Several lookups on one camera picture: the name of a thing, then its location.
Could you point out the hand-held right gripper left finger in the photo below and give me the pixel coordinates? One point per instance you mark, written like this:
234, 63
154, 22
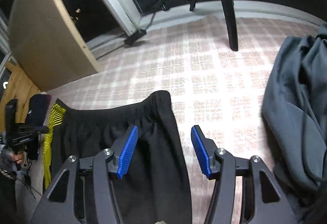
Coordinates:
127, 152

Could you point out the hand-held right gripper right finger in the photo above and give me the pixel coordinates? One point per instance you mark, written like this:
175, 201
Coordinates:
200, 152

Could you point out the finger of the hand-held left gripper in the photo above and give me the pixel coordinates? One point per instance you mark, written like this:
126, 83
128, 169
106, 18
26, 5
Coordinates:
42, 130

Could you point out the black shorts with yellow stripes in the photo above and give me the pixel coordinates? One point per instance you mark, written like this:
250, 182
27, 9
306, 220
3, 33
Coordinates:
158, 137

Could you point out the person's left hand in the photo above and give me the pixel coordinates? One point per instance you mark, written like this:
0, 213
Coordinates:
20, 158

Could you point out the navy t-shirt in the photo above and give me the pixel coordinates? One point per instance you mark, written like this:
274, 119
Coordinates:
38, 109

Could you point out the pine wooden headboard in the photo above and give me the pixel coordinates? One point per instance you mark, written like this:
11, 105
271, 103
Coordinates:
15, 86

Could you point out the plaid pink blanket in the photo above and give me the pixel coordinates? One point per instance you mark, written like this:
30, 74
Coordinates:
204, 73

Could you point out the light oak wooden panel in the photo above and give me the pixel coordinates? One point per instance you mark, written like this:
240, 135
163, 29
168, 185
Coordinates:
46, 35

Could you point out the grey hoodie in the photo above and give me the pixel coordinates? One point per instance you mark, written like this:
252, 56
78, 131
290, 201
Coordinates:
288, 111

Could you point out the black tripod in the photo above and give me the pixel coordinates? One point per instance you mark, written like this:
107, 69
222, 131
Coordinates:
230, 22

